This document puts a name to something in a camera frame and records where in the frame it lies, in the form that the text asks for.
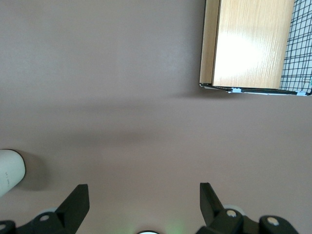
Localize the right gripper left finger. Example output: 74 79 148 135
0 184 90 234

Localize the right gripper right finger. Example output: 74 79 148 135
196 182 299 234

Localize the beige lidded trash can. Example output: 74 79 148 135
0 149 26 198

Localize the brown table cover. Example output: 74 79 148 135
0 0 312 234

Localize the wooden shelf board box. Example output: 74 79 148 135
199 0 295 90

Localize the wooden shelf with wire basket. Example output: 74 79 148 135
199 0 312 96

